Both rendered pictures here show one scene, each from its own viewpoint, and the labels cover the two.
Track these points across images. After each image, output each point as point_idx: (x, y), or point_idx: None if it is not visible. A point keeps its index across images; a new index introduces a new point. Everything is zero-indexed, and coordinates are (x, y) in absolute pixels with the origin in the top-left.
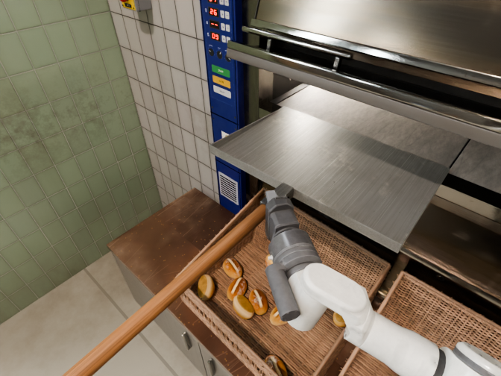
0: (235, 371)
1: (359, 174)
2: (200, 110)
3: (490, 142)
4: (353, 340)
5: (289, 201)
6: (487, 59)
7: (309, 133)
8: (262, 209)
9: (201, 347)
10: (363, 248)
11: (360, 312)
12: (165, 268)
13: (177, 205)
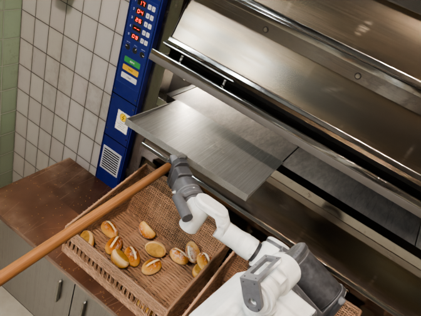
0: (111, 305)
1: (228, 156)
2: (99, 88)
3: (296, 143)
4: (218, 234)
5: (187, 162)
6: (301, 100)
7: (195, 123)
8: (168, 165)
9: (77, 291)
10: None
11: (224, 217)
12: (44, 224)
13: (52, 171)
